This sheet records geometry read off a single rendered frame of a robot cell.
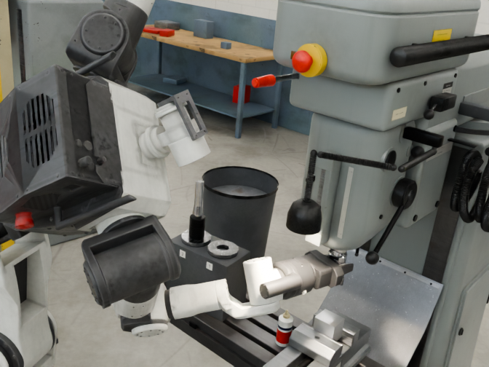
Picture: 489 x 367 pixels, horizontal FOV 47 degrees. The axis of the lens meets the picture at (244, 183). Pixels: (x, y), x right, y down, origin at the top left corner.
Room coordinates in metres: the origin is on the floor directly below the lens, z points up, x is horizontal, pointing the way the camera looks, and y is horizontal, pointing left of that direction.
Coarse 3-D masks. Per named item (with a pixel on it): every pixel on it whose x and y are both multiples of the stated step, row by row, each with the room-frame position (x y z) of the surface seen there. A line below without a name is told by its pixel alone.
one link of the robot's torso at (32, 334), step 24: (24, 240) 1.16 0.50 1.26; (48, 240) 1.15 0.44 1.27; (0, 264) 1.01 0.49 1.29; (24, 264) 1.12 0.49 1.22; (48, 264) 1.13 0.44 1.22; (0, 288) 1.01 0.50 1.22; (24, 288) 1.12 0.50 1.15; (0, 312) 1.04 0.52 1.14; (24, 312) 1.08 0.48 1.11; (0, 336) 1.03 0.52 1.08; (24, 336) 1.04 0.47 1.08; (48, 336) 1.11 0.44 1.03; (24, 360) 1.03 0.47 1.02
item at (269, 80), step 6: (258, 78) 1.09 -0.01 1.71; (264, 78) 1.10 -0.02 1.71; (270, 78) 1.11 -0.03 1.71; (276, 78) 1.13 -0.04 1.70; (282, 78) 1.15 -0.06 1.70; (288, 78) 1.17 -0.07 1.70; (294, 78) 1.18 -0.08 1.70; (258, 84) 1.09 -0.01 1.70; (264, 84) 1.10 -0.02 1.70; (270, 84) 1.11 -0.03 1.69
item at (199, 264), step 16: (176, 240) 1.48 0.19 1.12; (192, 240) 1.46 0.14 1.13; (208, 240) 1.47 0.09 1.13; (224, 240) 1.48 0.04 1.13; (192, 256) 1.42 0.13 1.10; (208, 256) 1.40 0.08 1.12; (224, 256) 1.40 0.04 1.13; (240, 256) 1.42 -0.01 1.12; (192, 272) 1.42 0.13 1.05; (208, 272) 1.39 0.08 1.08; (224, 272) 1.36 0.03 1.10; (240, 272) 1.42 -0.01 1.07; (240, 288) 1.43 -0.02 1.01
